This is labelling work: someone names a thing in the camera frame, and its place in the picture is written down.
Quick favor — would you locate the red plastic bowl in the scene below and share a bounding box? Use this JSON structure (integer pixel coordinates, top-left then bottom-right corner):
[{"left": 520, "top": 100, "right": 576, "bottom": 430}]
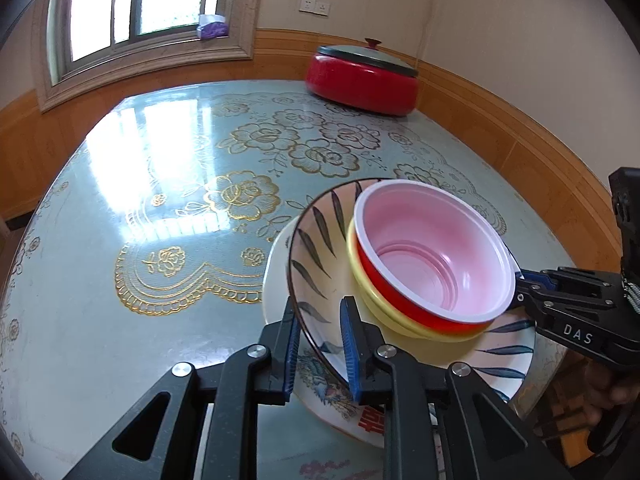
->
[{"left": 353, "top": 179, "right": 517, "bottom": 336}]

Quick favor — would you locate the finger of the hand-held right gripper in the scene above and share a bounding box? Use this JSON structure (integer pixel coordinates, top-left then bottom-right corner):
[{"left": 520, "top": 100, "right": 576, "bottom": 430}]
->
[
  {"left": 517, "top": 267, "right": 557, "bottom": 291},
  {"left": 514, "top": 287, "right": 551, "bottom": 324}
]

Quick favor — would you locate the white plate with dragon print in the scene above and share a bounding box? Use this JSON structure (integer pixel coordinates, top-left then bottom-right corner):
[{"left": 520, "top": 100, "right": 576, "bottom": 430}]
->
[{"left": 262, "top": 215, "right": 538, "bottom": 449}]

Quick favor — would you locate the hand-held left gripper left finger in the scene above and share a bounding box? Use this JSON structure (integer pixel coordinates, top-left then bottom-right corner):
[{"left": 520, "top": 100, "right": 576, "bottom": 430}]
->
[{"left": 65, "top": 297, "right": 302, "bottom": 480}]

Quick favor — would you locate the purple tissue box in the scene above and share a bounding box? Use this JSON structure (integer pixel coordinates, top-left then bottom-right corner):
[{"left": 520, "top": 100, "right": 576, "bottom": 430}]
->
[{"left": 196, "top": 13, "right": 229, "bottom": 40}]

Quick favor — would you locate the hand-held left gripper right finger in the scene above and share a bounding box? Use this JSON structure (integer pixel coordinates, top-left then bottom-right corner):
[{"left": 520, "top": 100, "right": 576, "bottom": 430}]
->
[{"left": 340, "top": 296, "right": 576, "bottom": 480}]

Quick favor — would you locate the yellow plastic bowl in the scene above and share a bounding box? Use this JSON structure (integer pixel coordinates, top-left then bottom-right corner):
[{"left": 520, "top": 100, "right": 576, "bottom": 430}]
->
[{"left": 348, "top": 215, "right": 494, "bottom": 344}]

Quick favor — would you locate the person's right hand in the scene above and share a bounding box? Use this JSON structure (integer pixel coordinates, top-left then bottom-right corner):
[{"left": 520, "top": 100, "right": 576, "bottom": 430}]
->
[{"left": 567, "top": 357, "right": 639, "bottom": 427}]

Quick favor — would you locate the red electric pot with lid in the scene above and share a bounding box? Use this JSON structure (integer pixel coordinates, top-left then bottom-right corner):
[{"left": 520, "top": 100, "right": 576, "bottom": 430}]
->
[{"left": 305, "top": 37, "right": 420, "bottom": 117}]

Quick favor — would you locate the white bowl with blue stripes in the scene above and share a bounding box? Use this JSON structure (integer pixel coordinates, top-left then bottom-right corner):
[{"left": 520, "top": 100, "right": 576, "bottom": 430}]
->
[{"left": 286, "top": 178, "right": 536, "bottom": 404}]

